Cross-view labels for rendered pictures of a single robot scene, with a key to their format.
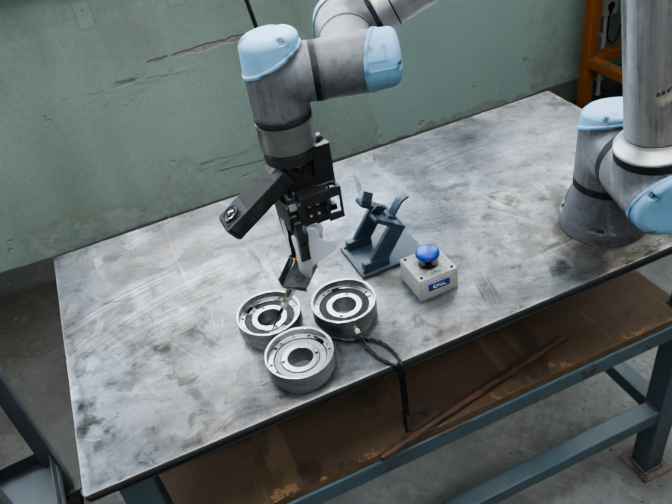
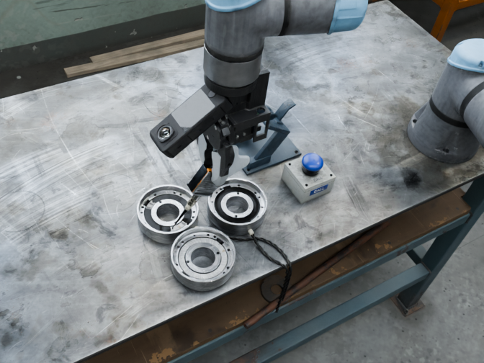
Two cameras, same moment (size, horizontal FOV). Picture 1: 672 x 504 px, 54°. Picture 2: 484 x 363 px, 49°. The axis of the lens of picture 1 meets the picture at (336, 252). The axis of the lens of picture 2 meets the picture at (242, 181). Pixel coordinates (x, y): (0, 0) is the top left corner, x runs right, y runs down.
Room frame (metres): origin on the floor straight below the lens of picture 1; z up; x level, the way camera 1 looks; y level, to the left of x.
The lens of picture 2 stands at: (0.24, 0.19, 1.58)
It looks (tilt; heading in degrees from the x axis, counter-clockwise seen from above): 50 degrees down; 341
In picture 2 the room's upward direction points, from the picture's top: 8 degrees clockwise
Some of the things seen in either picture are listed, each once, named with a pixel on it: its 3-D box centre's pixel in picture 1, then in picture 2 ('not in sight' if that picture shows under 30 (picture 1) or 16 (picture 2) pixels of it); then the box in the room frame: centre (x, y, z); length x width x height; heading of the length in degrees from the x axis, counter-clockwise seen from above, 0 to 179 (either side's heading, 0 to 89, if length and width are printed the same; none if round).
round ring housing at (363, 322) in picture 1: (344, 308); (236, 207); (0.79, 0.00, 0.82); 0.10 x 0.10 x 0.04
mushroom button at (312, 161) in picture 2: (427, 260); (310, 168); (0.84, -0.15, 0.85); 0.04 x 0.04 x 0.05
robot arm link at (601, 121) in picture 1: (616, 141); (476, 78); (0.92, -0.48, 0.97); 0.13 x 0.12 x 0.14; 1
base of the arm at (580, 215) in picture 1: (605, 198); (451, 120); (0.92, -0.48, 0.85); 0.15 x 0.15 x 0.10
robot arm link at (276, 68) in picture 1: (277, 76); (240, 5); (0.78, 0.03, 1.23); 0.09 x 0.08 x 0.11; 91
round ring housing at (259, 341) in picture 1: (270, 321); (168, 214); (0.79, 0.12, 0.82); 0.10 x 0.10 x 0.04
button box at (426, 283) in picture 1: (431, 271); (310, 176); (0.84, -0.15, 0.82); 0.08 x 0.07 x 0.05; 107
